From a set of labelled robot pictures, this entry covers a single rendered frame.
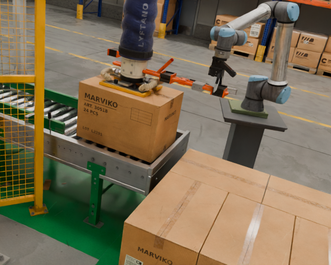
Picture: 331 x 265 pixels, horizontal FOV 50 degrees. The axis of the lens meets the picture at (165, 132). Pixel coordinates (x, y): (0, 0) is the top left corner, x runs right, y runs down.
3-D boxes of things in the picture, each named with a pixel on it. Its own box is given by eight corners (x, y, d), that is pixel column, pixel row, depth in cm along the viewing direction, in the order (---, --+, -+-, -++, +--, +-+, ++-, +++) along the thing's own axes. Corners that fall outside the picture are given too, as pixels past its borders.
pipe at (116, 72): (100, 78, 236) (101, 70, 234) (119, 71, 258) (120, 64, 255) (146, 91, 226) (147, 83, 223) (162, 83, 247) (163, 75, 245)
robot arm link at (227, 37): (239, 30, 207) (229, 30, 200) (234, 51, 212) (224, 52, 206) (227, 26, 213) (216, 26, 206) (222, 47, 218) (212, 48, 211)
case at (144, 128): (75, 135, 252) (79, 81, 235) (106, 119, 286) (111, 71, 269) (151, 163, 233) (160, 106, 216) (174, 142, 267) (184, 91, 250)
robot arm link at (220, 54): (232, 50, 214) (228, 52, 206) (230, 58, 216) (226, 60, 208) (218, 47, 217) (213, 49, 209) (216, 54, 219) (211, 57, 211)
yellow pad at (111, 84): (98, 84, 236) (99, 77, 234) (106, 81, 244) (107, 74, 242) (144, 98, 225) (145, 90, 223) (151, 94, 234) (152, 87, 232)
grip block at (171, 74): (157, 81, 228) (159, 72, 226) (164, 78, 237) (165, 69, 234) (169, 84, 226) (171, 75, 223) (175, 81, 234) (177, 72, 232)
